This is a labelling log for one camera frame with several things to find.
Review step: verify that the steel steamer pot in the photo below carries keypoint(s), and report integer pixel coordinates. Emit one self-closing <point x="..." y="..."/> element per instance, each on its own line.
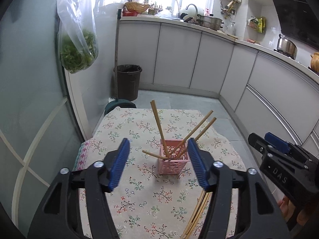
<point x="210" y="22"/>

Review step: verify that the dark brown trash bin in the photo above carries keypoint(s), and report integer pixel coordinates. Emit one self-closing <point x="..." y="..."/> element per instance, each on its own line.
<point x="128" y="80"/>

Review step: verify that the plastic bag of greens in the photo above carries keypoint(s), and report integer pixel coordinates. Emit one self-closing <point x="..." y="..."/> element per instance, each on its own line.
<point x="78" y="46"/>

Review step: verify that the floral tablecloth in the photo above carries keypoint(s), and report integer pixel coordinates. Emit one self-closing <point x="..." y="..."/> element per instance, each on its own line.
<point x="146" y="204"/>

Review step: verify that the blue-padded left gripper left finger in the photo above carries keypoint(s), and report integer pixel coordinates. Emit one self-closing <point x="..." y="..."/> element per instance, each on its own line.
<point x="58" y="214"/>

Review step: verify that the wicker basket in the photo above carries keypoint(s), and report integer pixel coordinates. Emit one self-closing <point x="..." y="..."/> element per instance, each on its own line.
<point x="137" y="7"/>

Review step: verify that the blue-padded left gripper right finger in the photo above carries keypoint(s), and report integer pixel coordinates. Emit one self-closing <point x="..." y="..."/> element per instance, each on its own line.
<point x="258" y="215"/>

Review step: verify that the white kettle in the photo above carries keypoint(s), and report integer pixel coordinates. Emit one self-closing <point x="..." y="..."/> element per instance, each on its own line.
<point x="186" y="13"/>

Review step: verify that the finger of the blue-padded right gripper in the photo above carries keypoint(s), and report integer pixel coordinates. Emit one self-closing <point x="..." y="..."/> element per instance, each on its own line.
<point x="277" y="143"/>
<point x="277" y="165"/>

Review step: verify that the mop with grey handle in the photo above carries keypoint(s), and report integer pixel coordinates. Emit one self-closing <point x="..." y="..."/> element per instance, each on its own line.
<point x="122" y="103"/>

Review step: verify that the curved kitchen faucet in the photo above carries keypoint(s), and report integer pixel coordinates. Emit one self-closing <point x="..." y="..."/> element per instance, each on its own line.
<point x="192" y="11"/>

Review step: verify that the pink perforated utensil holder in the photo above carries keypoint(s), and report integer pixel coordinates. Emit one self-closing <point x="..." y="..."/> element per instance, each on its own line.
<point x="178" y="159"/>

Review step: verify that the bamboo chopstick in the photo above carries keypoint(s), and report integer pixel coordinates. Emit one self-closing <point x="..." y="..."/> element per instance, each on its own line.
<point x="193" y="218"/>
<point x="156" y="115"/>
<point x="197" y="218"/>
<point x="155" y="155"/>
<point x="198" y="213"/>
<point x="197" y="137"/>
<point x="191" y="133"/>

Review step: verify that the steel stockpot on stove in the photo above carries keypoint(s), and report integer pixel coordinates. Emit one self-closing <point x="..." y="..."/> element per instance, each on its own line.
<point x="286" y="47"/>

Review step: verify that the yellow green hanging packets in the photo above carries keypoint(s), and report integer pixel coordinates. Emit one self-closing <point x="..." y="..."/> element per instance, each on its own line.
<point x="261" y="25"/>

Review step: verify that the yellow clay pot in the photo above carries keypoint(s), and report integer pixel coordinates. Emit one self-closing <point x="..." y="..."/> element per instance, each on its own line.
<point x="314" y="64"/>

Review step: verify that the black range hood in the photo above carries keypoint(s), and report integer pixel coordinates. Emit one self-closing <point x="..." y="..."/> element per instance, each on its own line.
<point x="297" y="20"/>

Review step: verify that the person's right hand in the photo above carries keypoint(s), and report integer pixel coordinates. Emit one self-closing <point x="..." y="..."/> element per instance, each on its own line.
<point x="295" y="216"/>

